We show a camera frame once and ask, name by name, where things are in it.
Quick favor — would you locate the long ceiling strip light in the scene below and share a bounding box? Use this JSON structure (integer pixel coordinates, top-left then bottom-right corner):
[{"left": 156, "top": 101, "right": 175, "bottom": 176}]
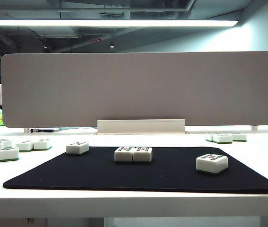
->
[{"left": 0, "top": 19, "right": 239, "bottom": 27}]

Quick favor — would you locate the black blue screwdriver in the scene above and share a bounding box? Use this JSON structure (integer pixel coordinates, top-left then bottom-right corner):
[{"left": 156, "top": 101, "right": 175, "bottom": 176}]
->
[{"left": 29, "top": 128, "right": 63, "bottom": 133}]

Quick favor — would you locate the black fabric mat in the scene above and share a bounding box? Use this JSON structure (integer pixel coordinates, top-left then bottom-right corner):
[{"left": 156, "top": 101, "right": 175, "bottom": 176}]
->
[{"left": 3, "top": 146, "right": 268, "bottom": 195}]

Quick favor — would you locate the beige desk divider panel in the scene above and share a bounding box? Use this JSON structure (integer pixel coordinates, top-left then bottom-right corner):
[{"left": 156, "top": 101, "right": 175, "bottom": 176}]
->
[{"left": 0, "top": 51, "right": 268, "bottom": 129}]

